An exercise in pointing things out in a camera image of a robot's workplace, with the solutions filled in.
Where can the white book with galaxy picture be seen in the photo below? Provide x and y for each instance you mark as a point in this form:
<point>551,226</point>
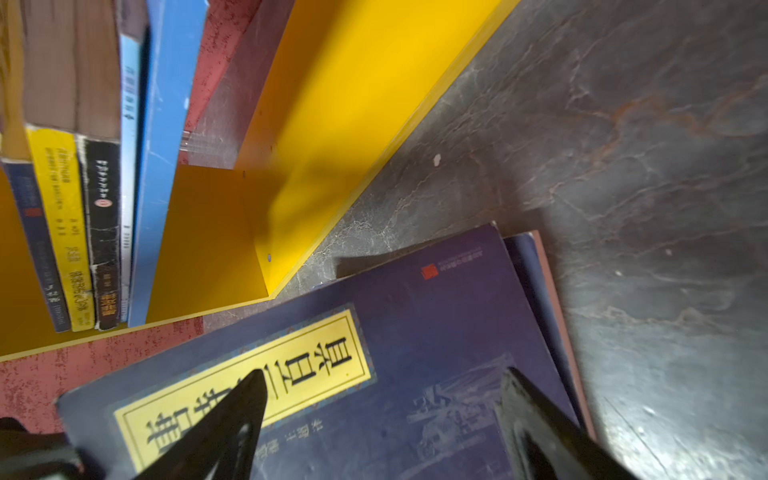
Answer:
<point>132,24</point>

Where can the yellow book with cartoon figure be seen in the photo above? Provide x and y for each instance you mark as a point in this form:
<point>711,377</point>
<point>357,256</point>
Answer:
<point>60,77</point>

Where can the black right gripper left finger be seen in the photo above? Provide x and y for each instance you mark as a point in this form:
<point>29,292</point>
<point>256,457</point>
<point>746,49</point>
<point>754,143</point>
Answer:
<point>223,444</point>

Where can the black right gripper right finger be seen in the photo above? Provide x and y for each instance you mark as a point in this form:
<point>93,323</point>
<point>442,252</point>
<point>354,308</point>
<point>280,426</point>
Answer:
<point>542,443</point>

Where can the yellow pink blue bookshelf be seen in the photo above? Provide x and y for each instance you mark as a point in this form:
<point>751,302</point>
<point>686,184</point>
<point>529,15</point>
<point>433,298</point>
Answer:
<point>337,88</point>

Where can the dark blue book yellow label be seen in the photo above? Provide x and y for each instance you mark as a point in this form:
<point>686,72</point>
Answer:
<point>28,201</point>

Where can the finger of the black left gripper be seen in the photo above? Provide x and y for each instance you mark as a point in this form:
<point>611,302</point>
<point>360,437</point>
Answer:
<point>25,455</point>

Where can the black book with yellow text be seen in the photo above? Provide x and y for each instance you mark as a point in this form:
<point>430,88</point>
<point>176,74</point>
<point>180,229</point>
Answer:
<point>100,180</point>

